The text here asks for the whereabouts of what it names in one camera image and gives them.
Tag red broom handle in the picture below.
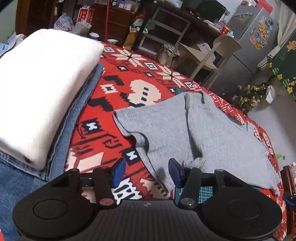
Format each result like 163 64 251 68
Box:
103 0 110 42

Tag wooden drawer chest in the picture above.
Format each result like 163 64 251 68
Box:
90 4 135 46

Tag dark wooden side cabinet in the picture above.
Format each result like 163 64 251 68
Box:
280 166 295 195

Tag green cutting mat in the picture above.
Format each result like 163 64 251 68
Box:
173 86 262 204

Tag folded blue jeans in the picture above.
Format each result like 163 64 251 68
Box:
1 63 103 240

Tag white drawer unit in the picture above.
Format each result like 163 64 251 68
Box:
138 6 191 56

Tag beige plastic chair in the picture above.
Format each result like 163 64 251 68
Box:
175 35 242 89

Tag black monitor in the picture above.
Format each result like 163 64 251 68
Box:
182 0 227 22

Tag folded white towel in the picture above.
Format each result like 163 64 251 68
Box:
1 29 104 168

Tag small christmas tree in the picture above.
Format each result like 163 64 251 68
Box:
233 82 269 116

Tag blue ceramic cup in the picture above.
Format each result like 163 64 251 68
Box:
88 32 99 40

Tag dark desk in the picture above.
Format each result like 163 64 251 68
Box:
132 1 219 55

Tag grey polo shirt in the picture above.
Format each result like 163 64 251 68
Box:
113 91 280 195

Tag white ceramic cup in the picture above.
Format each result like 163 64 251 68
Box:
107 39 118 45

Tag grey refrigerator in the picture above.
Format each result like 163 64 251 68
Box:
210 5 278 95

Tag green christmas wall banner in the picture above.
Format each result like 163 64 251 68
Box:
268 31 296 100

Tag red christmas pattern blanket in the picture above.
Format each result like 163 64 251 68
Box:
0 41 289 241

